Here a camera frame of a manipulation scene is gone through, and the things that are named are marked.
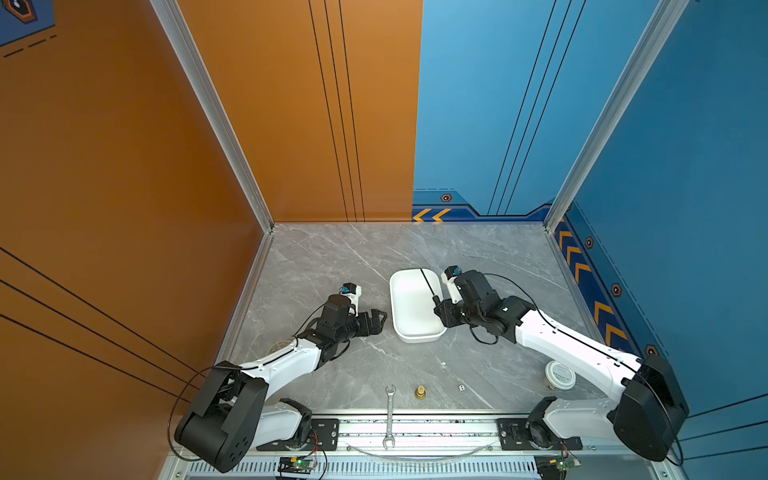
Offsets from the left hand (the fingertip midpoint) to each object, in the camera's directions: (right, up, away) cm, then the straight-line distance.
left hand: (376, 313), depth 88 cm
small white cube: (+23, -18, -8) cm, 31 cm away
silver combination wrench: (+4, -28, -14) cm, 31 cm away
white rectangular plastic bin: (+12, -1, +15) cm, 19 cm away
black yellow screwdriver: (+17, +5, -5) cm, 18 cm away
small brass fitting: (+12, -18, -10) cm, 25 cm away
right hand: (+17, +2, -6) cm, 18 cm away
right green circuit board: (+46, -31, -18) cm, 59 cm away
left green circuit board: (-17, -33, -17) cm, 41 cm away
